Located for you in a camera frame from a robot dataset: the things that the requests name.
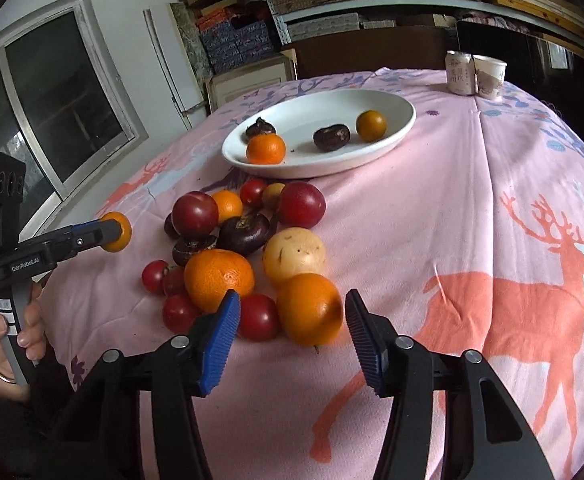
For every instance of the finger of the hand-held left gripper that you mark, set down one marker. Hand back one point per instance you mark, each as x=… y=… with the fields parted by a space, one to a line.
x=89 y=234

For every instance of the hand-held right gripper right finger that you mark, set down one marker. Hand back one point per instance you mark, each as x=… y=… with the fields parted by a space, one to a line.
x=367 y=345

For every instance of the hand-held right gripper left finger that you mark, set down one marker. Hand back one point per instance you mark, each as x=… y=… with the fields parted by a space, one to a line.
x=219 y=342

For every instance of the small yellow-orange fruit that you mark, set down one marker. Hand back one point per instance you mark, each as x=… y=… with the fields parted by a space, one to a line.
x=121 y=245
x=371 y=125

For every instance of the red cherry tomato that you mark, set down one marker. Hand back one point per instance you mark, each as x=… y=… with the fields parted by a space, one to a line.
x=180 y=312
x=152 y=276
x=258 y=316
x=174 y=282
x=253 y=191

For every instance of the red plum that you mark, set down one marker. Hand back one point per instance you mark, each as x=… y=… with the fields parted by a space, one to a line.
x=300 y=205
x=194 y=214

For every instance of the large pale yellow fruit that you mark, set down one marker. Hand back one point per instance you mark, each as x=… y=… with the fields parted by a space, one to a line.
x=294 y=255

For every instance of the small orange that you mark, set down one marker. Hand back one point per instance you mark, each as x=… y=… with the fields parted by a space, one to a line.
x=229 y=206
x=266 y=149

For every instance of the small pale yellow fruit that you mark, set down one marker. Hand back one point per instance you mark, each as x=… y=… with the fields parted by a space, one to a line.
x=272 y=195

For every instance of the white oval plate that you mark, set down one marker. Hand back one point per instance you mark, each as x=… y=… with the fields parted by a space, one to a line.
x=312 y=110

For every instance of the white framed sliding window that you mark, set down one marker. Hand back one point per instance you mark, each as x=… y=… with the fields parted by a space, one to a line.
x=46 y=95

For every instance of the pink deer printed tablecloth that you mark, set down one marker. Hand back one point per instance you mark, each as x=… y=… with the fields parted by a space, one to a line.
x=422 y=210

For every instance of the white leaning board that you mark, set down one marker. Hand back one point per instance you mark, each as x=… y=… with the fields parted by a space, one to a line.
x=171 y=70

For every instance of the beige framed panel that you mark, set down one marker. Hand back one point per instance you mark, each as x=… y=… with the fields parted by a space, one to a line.
x=247 y=82

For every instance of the grey marbled panel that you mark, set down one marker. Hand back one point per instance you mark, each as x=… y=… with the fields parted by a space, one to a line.
x=191 y=40

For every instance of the stack of blue patterned boxes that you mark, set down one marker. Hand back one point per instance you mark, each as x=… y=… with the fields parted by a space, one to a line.
x=237 y=42

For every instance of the white drink can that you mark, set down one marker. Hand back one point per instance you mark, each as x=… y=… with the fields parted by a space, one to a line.
x=459 y=75

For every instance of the metal shelf rack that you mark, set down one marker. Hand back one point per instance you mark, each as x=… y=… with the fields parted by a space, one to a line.
x=279 y=20

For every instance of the white paper cup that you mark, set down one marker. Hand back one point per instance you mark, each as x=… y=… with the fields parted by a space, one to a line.
x=491 y=77

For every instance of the black screen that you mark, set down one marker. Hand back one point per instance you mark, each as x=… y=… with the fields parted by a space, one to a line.
x=502 y=45

